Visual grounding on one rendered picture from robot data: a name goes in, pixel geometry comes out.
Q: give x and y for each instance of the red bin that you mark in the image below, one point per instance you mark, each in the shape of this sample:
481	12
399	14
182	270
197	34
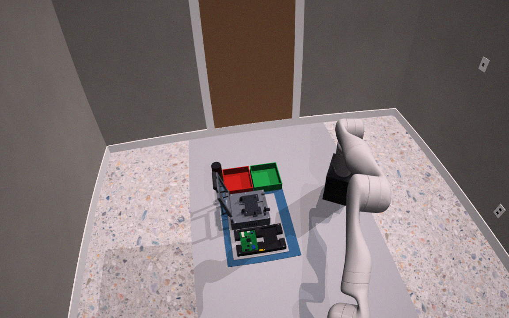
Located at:
238	180

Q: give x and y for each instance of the green open bin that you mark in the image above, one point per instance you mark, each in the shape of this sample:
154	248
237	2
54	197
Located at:
265	177

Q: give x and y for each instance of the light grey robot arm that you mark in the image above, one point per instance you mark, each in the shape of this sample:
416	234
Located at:
368	191

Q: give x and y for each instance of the green circuit board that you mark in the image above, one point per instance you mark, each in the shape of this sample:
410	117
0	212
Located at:
248	241

